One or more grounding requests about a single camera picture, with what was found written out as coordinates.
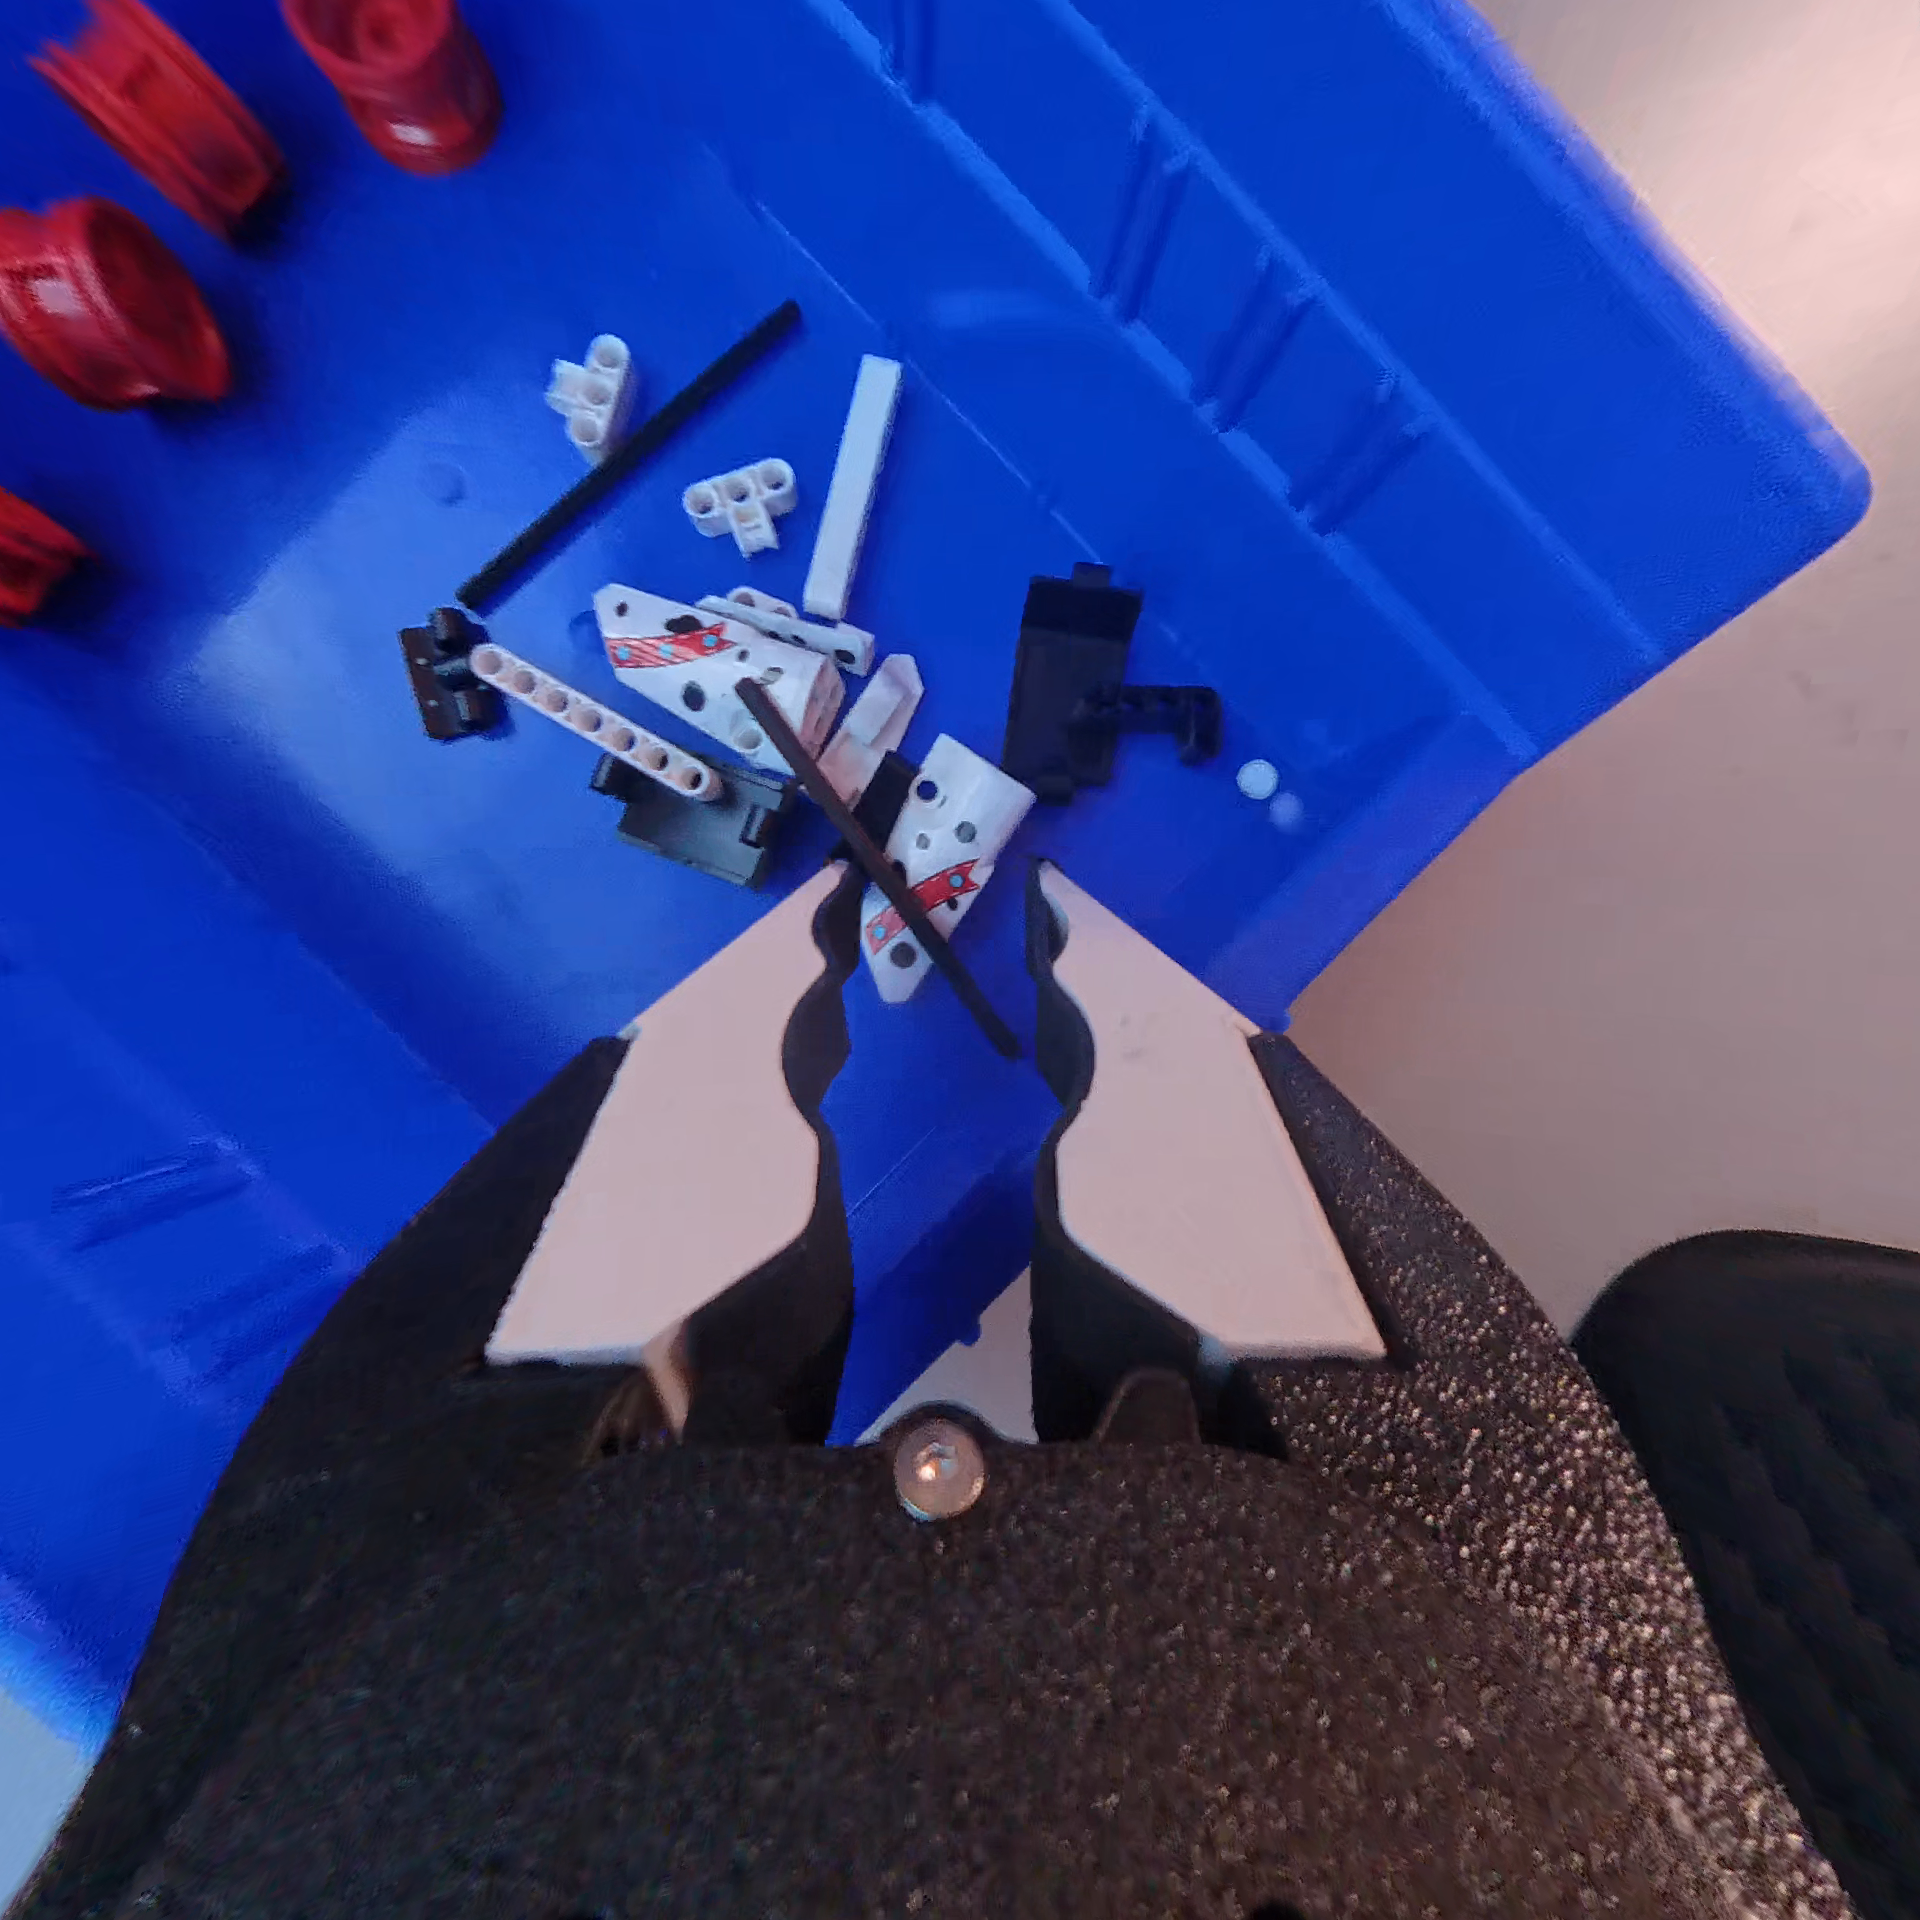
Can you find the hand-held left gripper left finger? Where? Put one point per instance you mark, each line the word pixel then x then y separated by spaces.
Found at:
pixel 676 1187

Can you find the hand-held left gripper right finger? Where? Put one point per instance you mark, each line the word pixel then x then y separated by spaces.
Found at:
pixel 1200 1187

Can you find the black angular brick piece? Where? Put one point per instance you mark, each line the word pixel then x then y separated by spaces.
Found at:
pixel 698 832

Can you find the long black brick axle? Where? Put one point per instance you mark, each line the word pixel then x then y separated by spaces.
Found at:
pixel 877 872
pixel 631 450

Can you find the blue plastic storage bin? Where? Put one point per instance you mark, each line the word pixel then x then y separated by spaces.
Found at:
pixel 301 991

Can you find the white panel with red print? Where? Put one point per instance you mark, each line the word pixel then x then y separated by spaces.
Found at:
pixel 957 826
pixel 685 644

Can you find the grey desk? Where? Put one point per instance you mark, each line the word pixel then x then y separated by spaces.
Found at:
pixel 1681 900

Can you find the small white round stud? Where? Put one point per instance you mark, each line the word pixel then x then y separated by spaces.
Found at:
pixel 1255 779

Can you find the white brick beam with holes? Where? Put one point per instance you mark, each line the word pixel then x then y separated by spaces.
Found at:
pixel 593 715

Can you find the small black brick connector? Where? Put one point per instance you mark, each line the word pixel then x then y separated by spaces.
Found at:
pixel 444 668

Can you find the small pale brick piece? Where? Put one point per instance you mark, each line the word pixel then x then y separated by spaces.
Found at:
pixel 742 500
pixel 593 392

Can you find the long white flat brick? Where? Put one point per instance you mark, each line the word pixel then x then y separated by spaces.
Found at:
pixel 850 480

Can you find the red wheel hub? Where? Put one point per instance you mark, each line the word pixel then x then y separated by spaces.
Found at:
pixel 105 299
pixel 166 106
pixel 391 67
pixel 26 556

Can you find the black brick frame piece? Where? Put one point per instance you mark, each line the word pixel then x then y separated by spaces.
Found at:
pixel 1076 674

